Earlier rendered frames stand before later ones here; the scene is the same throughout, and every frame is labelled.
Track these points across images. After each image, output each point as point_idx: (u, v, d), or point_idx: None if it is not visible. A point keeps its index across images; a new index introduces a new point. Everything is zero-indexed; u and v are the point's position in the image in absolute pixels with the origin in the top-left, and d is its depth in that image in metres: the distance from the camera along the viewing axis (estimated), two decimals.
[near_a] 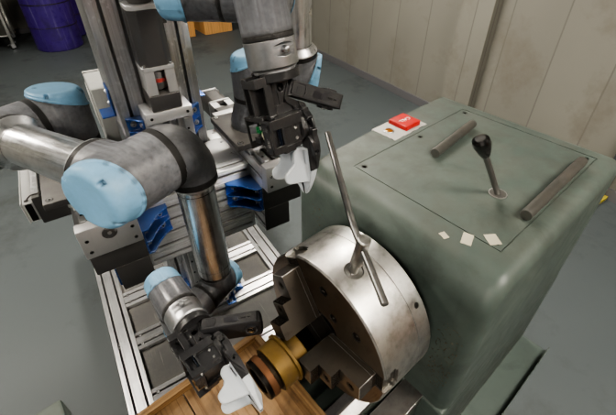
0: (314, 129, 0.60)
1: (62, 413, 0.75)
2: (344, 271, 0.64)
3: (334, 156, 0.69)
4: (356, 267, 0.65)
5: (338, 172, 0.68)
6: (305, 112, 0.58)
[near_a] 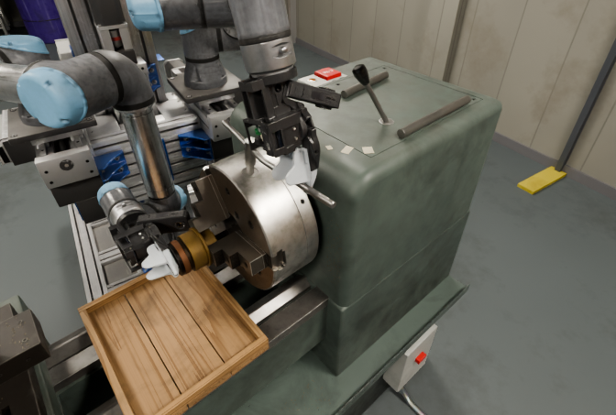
0: (313, 129, 0.60)
1: (18, 303, 0.90)
2: (257, 169, 0.80)
3: (310, 187, 0.63)
4: (248, 173, 0.79)
5: None
6: (304, 113, 0.58)
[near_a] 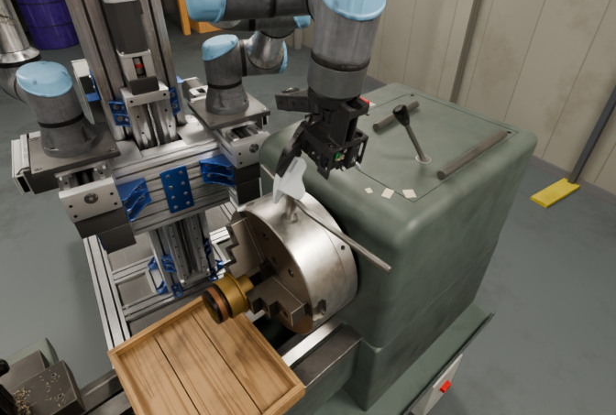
0: None
1: (47, 347, 0.88)
2: (296, 215, 0.78)
3: (362, 246, 0.61)
4: (288, 220, 0.76)
5: (346, 235, 0.63)
6: None
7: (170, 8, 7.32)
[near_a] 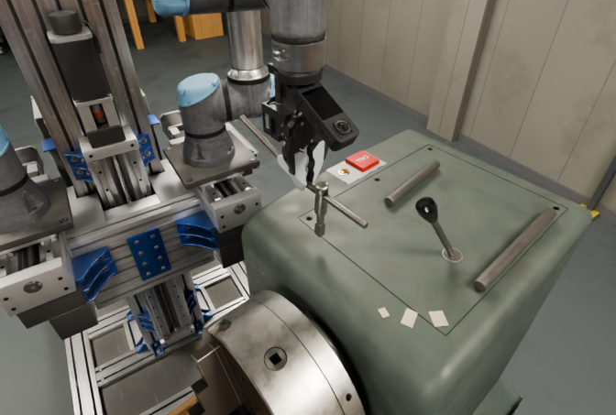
0: (295, 142, 0.58)
1: None
2: (284, 353, 0.57)
3: (258, 133, 0.72)
4: (321, 219, 0.69)
5: (269, 144, 0.70)
6: (292, 121, 0.57)
7: None
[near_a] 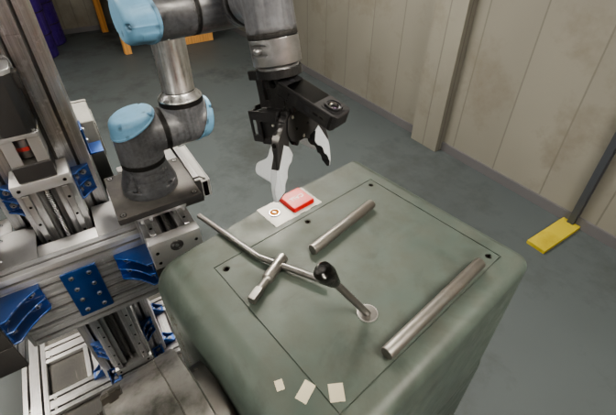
0: (290, 136, 0.59)
1: None
2: None
3: (216, 224, 0.82)
4: (258, 289, 0.69)
5: (226, 231, 0.81)
6: (282, 116, 0.58)
7: None
